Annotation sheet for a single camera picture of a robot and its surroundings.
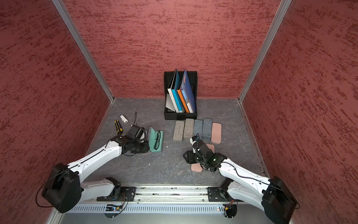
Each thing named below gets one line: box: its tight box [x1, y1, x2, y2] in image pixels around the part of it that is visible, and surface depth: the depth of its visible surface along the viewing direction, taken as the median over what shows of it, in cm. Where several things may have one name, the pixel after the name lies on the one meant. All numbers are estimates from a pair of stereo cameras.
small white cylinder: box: [119, 114, 129, 124], surface depth 105 cm
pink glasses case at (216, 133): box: [210, 122, 222, 145], surface depth 100 cm
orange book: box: [176, 88, 191, 114], surface depth 93 cm
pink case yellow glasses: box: [191, 163, 203, 173], surface depth 82 cm
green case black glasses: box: [148, 126, 164, 153], surface depth 96 cm
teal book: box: [171, 69, 185, 113], surface depth 91 cm
